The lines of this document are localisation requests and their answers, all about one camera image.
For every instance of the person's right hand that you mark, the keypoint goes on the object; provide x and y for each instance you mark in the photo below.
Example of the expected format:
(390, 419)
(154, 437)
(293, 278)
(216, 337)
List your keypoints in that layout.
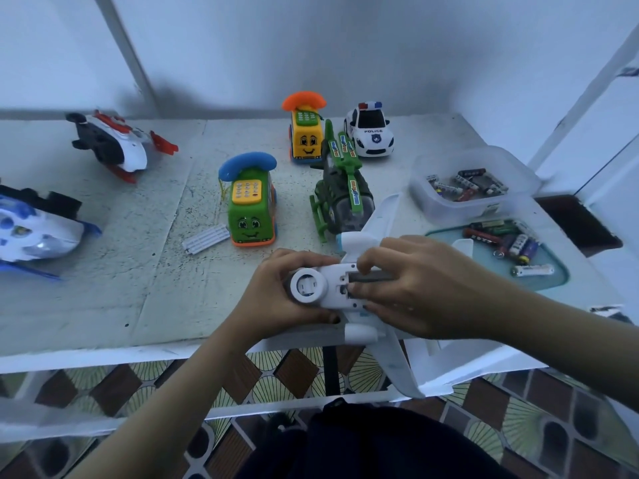
(439, 286)

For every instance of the white blue toy vehicle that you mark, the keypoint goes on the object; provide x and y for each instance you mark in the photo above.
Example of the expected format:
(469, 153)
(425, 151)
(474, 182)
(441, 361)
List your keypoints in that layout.
(35, 234)

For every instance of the clear plastic container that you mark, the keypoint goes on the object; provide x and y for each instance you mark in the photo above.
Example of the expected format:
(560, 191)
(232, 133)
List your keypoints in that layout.
(429, 209)

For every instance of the person's left hand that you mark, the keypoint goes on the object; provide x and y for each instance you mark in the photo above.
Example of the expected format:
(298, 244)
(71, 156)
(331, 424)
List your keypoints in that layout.
(275, 294)

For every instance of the person's left forearm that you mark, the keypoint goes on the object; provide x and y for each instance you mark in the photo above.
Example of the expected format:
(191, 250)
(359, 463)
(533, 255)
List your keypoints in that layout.
(165, 414)

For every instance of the yellow orange toy car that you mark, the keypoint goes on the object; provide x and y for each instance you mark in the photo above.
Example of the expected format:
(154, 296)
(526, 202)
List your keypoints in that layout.
(305, 134)

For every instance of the white battery cover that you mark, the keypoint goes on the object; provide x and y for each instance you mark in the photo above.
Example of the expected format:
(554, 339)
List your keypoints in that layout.
(207, 239)

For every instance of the heap of mixed batteries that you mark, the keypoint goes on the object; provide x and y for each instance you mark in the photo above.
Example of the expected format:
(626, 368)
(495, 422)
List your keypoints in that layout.
(467, 184)

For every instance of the dark green toy helicopter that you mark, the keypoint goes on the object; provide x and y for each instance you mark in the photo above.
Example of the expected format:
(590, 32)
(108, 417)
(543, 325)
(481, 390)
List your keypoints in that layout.
(344, 199)

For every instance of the person's dark trousers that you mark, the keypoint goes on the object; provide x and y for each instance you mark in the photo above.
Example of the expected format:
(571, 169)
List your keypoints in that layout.
(379, 444)

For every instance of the teal container lid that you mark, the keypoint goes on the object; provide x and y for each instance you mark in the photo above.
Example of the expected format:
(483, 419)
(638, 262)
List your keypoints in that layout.
(549, 284)

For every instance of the white toy airplane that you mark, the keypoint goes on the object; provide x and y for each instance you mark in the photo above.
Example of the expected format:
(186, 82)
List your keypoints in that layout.
(394, 359)

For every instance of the black white toy car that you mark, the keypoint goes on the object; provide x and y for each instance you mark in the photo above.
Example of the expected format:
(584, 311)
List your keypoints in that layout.
(369, 132)

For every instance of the red white toy vehicle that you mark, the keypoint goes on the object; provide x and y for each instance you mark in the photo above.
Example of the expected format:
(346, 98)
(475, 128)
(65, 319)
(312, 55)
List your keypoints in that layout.
(120, 142)

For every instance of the green orange toy car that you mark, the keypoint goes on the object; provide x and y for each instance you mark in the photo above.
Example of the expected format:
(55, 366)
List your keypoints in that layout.
(248, 209)

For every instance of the dark brown storage box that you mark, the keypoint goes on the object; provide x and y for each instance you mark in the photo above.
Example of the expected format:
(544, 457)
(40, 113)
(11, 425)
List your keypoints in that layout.
(579, 224)

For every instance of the pile of batteries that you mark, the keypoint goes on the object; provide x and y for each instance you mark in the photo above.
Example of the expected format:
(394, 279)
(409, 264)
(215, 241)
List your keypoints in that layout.
(509, 244)

